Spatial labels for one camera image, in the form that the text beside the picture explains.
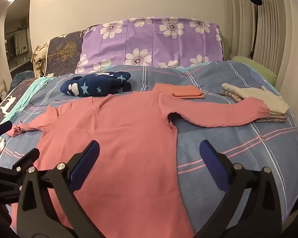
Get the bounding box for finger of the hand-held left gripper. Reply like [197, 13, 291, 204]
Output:
[0, 121, 13, 140]
[12, 148, 41, 176]

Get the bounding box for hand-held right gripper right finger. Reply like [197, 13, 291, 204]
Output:
[194, 140, 282, 238]

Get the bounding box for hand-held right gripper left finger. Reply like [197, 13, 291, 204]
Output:
[16, 140, 102, 238]

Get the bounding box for pink long-sleeve shirt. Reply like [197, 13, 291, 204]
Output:
[7, 83, 270, 238]

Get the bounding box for dark deer-print blanket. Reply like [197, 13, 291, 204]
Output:
[0, 79, 33, 127]

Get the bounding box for teal cloth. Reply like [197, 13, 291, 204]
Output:
[5, 76, 56, 122]

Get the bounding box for white cat figurine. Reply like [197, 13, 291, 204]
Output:
[0, 76, 8, 97]

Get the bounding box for blue knit blanket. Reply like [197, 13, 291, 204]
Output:
[10, 71, 36, 85]

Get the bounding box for folded floral garment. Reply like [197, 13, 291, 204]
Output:
[219, 89, 288, 123]

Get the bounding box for beige knit sweater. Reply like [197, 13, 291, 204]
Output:
[31, 44, 50, 78]

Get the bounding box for folded pink garment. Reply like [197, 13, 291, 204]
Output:
[154, 84, 204, 99]

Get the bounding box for navy star-print garment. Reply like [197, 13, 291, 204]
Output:
[60, 71, 133, 97]

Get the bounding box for dark tree-print cushion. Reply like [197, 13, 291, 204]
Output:
[46, 25, 102, 76]

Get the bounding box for green pillow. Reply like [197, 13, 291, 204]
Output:
[230, 55, 277, 85]

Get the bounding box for purple floral pillow cover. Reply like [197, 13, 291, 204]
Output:
[76, 17, 225, 74]

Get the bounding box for white pleated curtain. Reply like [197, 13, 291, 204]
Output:
[223, 0, 298, 90]

